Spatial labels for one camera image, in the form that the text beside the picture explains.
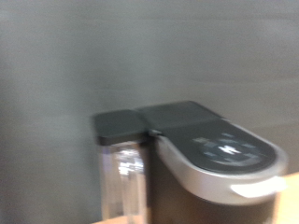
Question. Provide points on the black Keurig coffee machine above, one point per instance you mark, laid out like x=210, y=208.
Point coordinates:
x=193, y=146

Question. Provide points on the dark grey partition panel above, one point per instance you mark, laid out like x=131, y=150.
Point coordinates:
x=93, y=46

